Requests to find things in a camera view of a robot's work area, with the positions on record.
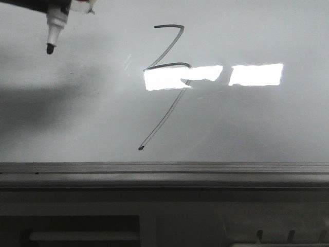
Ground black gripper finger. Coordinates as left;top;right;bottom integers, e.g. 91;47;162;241
1;0;71;13

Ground white black-tipped marker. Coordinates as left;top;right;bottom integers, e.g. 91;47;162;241
46;4;69;55

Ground white whiteboard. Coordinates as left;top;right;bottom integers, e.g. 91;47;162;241
1;1;328;162

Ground grey whiteboard tray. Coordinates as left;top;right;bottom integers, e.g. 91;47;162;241
0;161;329;247

